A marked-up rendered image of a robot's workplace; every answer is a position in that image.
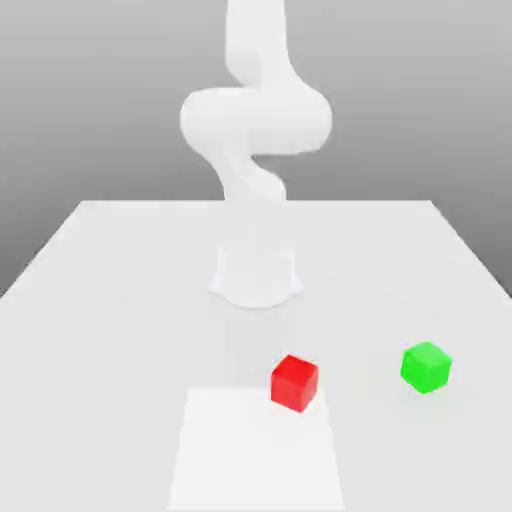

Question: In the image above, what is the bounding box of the small green cube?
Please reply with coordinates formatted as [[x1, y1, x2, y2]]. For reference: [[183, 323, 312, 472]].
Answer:
[[399, 340, 454, 396]]

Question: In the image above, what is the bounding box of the small red cube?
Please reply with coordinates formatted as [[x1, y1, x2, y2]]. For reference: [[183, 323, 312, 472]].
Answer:
[[270, 353, 320, 414]]

